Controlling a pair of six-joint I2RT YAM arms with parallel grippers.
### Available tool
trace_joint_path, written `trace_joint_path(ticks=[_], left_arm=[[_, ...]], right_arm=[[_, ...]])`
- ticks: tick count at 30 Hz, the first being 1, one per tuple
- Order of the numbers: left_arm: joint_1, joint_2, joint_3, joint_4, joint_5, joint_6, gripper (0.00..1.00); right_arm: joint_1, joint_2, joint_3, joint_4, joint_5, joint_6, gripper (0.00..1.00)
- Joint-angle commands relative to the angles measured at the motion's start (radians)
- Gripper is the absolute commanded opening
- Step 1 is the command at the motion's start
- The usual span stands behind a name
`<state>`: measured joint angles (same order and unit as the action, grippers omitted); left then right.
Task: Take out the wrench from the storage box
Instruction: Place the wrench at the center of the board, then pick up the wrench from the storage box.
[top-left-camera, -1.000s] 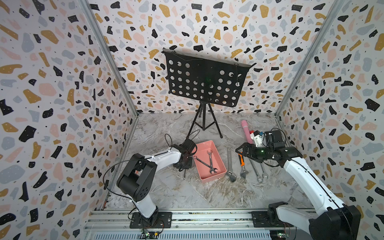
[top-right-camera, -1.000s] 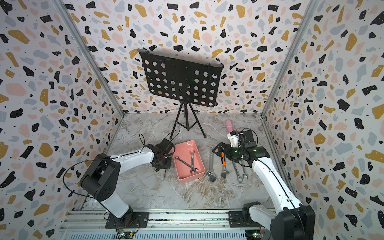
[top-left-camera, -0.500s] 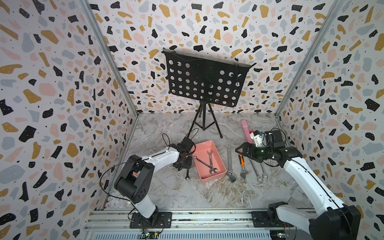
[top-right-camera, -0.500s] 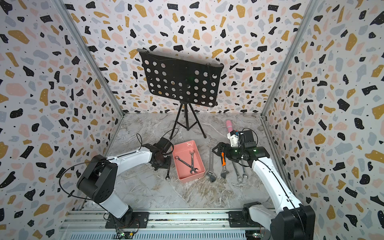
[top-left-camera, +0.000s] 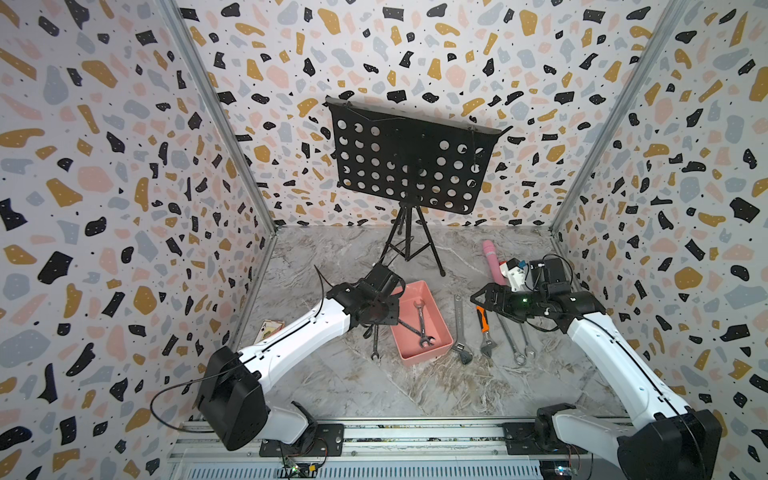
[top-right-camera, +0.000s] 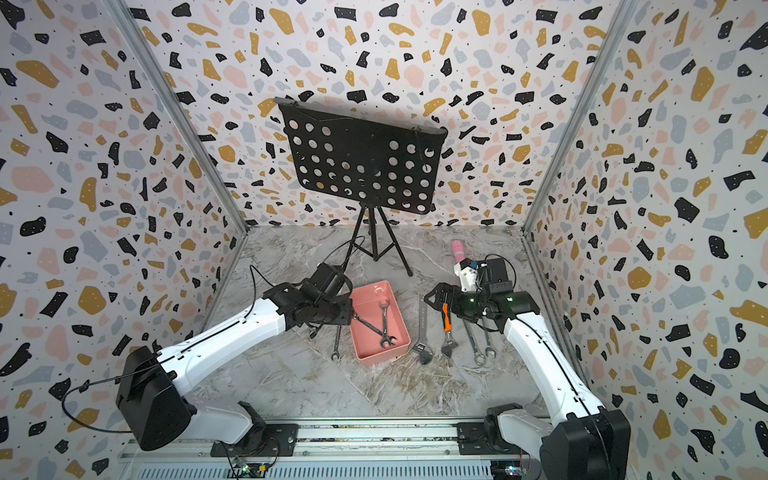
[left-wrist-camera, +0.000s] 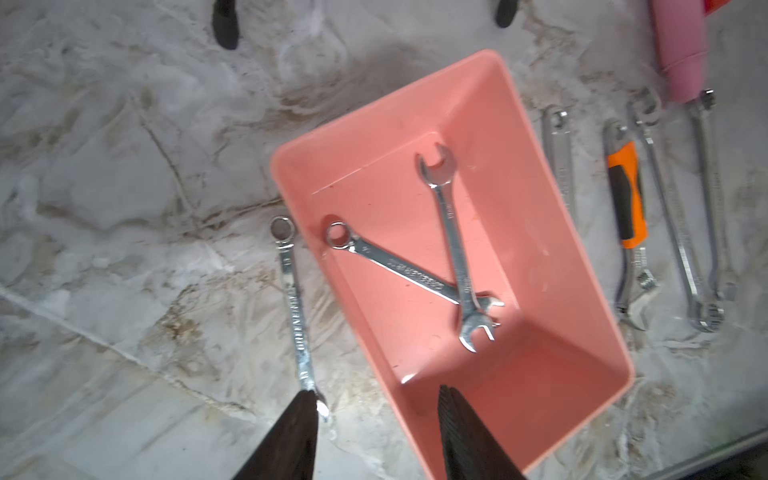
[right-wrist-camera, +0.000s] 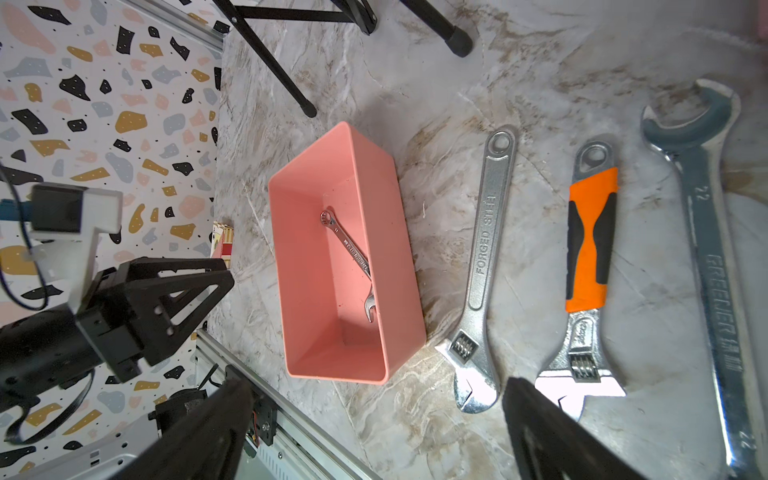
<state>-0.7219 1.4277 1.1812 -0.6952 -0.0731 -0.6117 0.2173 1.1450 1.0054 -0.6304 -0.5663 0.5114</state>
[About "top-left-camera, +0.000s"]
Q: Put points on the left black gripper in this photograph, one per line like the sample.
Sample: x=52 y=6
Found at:
x=394 y=310

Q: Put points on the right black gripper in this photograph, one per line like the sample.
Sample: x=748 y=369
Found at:
x=491 y=288

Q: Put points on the small dark combination wrench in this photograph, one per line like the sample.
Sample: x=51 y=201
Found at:
x=375 y=355

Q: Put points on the pink plastic storage box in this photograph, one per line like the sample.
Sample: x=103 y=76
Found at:
x=407 y=343

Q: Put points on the large silver adjustable wrench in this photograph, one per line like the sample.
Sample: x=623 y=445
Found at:
x=459 y=346

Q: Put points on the silver combination wrench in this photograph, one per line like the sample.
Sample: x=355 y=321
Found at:
x=529 y=350
x=419 y=305
x=519 y=358

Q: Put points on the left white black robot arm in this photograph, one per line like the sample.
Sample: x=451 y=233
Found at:
x=232 y=393

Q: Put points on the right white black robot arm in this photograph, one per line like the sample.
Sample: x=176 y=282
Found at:
x=666 y=439

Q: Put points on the silver combination wrench in box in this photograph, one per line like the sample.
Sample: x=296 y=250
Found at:
x=419 y=305

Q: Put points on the playing card box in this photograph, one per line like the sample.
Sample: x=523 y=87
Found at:
x=267 y=329

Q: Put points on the pink cylinder tube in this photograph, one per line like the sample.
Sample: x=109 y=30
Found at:
x=490 y=253

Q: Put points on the black perforated music stand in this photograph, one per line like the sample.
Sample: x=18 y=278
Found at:
x=417 y=162

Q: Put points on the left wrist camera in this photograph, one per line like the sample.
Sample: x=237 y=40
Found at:
x=383 y=282

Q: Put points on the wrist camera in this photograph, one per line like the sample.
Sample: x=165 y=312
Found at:
x=383 y=282
x=548 y=276

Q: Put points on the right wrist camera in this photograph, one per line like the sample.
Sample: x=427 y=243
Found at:
x=548 y=276

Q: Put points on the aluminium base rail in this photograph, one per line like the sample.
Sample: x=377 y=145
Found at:
x=393 y=448

